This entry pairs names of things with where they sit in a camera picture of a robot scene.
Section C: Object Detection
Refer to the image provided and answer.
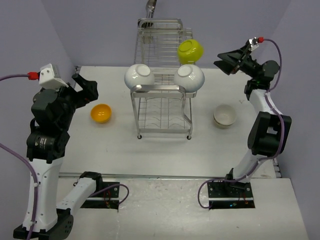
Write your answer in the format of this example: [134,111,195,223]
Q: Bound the large white bowl left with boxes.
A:
[124,64,155,89]

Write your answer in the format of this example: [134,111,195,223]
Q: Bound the stainless steel dish rack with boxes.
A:
[130,18,197,140]

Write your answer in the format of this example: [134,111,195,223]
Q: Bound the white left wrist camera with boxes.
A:
[39,63,69,90]

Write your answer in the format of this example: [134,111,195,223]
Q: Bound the small white bowl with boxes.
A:
[213,104,237,119]

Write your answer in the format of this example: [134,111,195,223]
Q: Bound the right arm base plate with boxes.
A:
[207,181,255,210]

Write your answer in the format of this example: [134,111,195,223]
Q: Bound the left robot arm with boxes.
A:
[13,73,104,240]

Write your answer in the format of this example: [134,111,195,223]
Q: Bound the large white bowl right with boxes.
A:
[173,64,205,93]

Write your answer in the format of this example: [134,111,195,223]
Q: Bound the green bowl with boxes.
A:
[177,39,204,65]

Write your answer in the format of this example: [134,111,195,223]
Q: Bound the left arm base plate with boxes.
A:
[80,186,120,210]

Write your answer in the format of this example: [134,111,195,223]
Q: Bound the large white bowl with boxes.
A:
[173,64,205,93]
[124,64,155,89]

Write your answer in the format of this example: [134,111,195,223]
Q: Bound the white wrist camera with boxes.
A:
[39,63,69,90]
[248,37,260,52]

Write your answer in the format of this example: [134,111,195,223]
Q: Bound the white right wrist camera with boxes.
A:
[248,37,260,52]

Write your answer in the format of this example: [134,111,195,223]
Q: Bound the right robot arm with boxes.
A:
[214,47,292,197]

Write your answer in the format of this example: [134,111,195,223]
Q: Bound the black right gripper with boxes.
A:
[214,43,261,80]

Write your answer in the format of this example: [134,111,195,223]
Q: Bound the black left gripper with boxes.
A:
[49,72,98,129]

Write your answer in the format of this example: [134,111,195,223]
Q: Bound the orange bowl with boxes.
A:
[90,103,112,124]

